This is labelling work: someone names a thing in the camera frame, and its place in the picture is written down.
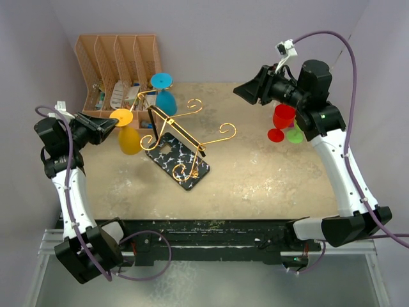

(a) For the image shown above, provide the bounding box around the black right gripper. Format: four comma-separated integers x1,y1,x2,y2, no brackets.
234,63,308,110

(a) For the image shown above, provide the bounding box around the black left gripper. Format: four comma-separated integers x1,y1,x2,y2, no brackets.
66,112,118,150

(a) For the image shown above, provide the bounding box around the yellow plastic wine glass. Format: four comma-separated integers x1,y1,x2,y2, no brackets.
109,109,142,155

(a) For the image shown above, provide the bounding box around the red plastic wine glass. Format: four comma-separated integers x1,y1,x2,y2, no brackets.
268,104,296,143

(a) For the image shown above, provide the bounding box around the green plastic wine glass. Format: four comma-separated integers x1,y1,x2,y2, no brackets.
286,120,304,144

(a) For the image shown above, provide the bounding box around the blue plastic wine glass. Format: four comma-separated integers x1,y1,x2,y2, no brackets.
150,72,178,116

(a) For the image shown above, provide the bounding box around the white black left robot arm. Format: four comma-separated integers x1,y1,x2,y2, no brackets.
34,110,132,284

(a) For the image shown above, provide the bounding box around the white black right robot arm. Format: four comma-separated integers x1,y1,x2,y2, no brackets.
233,59,392,250

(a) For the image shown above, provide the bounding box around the black marbled rack base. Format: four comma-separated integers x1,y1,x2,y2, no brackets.
145,132,210,191

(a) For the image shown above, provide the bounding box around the tan plastic file organizer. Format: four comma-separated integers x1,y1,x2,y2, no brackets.
75,34,162,118

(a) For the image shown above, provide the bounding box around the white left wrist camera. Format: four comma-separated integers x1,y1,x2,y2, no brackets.
47,100,74,118

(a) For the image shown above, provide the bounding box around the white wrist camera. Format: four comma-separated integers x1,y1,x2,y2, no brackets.
275,39,298,74
47,100,74,118

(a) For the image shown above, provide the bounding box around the gold wire wine glass rack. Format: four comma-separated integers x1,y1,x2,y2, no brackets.
126,90,238,182

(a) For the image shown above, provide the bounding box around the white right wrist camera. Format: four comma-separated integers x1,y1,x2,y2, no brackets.
275,39,298,74

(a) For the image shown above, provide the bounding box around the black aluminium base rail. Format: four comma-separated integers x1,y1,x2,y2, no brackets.
38,217,378,267

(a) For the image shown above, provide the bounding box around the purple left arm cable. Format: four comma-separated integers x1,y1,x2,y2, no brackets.
34,106,113,283

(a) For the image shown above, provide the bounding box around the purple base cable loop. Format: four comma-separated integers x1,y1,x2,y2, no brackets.
107,230,173,282

